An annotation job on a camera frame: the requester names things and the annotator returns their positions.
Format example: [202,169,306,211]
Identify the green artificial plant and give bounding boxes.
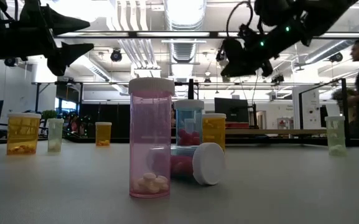
[330,87,357,102]

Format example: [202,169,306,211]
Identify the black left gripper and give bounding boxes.
[9,0,95,77]

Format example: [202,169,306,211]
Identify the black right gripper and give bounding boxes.
[221,21,304,78]

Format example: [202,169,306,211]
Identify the blue pill bottle red pills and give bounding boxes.
[173,99,205,147]
[170,142,226,187]

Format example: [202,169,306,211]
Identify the black background monitor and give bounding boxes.
[214,97,250,124]

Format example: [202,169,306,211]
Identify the black overhead beam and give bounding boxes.
[54,30,359,40]

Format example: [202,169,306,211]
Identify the green pill bottle white cap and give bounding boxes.
[324,116,348,157]
[47,118,65,153]

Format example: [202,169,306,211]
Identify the small green background plant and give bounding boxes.
[40,109,58,121]

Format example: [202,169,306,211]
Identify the black aluminium table frame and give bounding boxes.
[0,135,359,147]

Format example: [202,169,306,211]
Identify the silver ceiling duct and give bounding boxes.
[163,0,208,80]

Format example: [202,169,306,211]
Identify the black background metal frame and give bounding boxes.
[31,79,345,114]

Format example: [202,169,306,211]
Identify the orange pill bottle white cap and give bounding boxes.
[6,112,42,156]
[95,121,113,147]
[202,113,227,152]

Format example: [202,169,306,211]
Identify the grey table mat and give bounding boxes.
[0,141,359,224]

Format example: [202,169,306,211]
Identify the wooden shelf board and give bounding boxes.
[225,128,328,136]

